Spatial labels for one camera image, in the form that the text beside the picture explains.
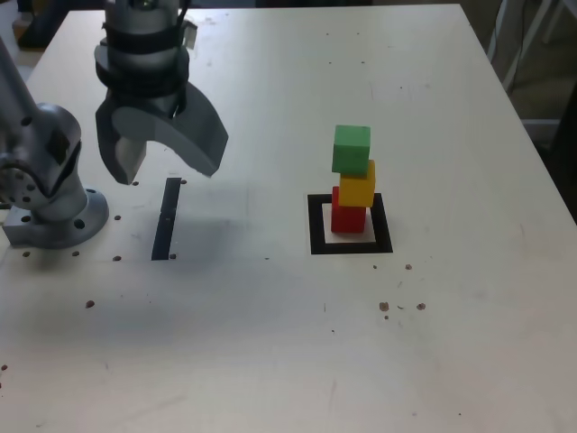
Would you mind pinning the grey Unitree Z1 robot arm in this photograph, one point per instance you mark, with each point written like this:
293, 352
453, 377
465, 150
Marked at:
49, 135

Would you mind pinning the black tape strip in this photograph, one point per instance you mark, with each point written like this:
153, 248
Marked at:
166, 216

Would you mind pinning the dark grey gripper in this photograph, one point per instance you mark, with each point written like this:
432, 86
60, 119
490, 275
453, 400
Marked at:
149, 104

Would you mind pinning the white chair frame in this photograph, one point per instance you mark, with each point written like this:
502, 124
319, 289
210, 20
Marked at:
520, 54

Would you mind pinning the green cube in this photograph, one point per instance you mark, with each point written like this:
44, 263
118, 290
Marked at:
351, 149

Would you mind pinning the small white box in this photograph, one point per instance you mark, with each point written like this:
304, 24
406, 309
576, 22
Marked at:
191, 36

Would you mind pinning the red cube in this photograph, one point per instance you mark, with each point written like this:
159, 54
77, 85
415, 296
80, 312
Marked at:
347, 221

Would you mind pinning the yellow cube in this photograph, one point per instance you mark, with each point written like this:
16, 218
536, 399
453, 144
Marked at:
358, 189

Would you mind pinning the black tape square outline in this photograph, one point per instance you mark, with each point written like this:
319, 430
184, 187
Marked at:
315, 234

